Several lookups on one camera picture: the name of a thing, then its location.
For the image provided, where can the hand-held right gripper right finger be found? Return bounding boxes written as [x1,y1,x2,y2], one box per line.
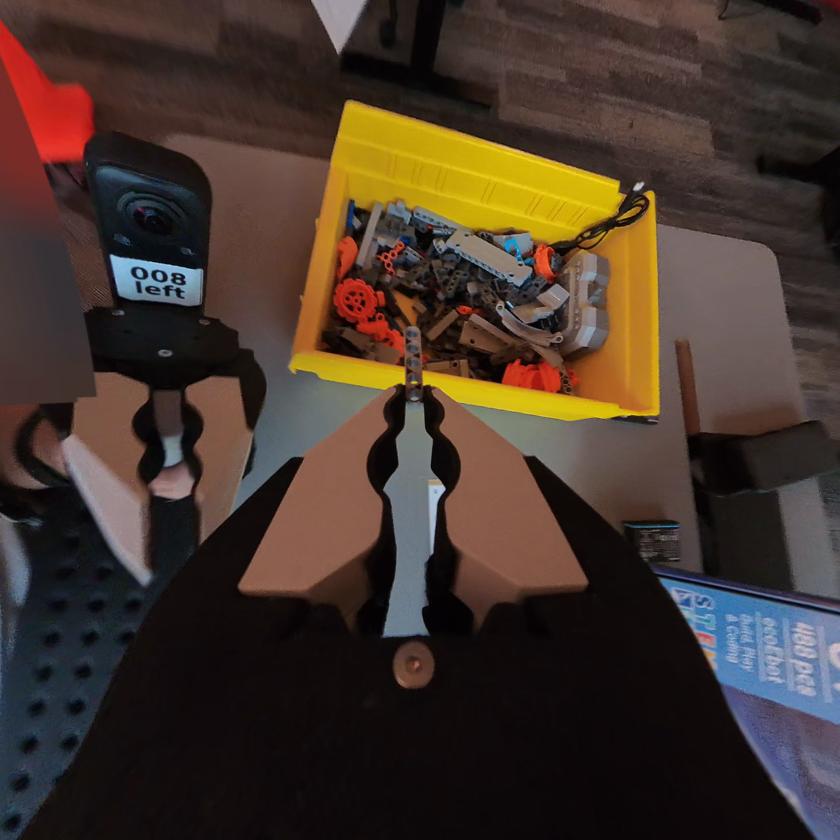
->
[423,386,589,636]

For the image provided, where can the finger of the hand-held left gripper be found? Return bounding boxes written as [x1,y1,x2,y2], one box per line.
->
[182,375,257,546]
[61,374,164,587]

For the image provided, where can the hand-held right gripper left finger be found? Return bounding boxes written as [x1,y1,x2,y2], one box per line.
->
[238,386,403,636]

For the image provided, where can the dark grey beam with holes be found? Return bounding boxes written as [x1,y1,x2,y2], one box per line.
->
[403,326,425,403]

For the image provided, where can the pile of building parts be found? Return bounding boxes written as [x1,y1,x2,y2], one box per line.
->
[322,197,614,395]

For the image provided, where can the yellow parts bin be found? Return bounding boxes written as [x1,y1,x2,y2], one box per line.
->
[289,100,660,421]

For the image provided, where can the grey desk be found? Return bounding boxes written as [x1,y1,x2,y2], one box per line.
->
[66,134,811,637]

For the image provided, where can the person's left hand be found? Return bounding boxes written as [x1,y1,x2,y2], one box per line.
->
[150,459,200,501]

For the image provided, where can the black box with blue rim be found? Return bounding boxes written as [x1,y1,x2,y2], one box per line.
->
[622,520,683,564]

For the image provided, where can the orange toothed wheel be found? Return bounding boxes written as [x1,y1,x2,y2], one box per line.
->
[502,360,578,395]
[333,277,385,324]

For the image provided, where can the black perforated pad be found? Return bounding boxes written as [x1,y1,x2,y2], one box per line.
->
[0,486,198,840]

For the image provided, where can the cardboard stand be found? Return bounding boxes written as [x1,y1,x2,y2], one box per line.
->
[675,336,837,500]

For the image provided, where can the red bag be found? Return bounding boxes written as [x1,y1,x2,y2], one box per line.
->
[0,20,94,161]

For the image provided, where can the blue robot kit box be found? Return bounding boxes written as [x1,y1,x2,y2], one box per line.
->
[656,567,840,840]

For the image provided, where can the black cable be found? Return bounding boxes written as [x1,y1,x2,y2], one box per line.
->
[548,182,651,253]

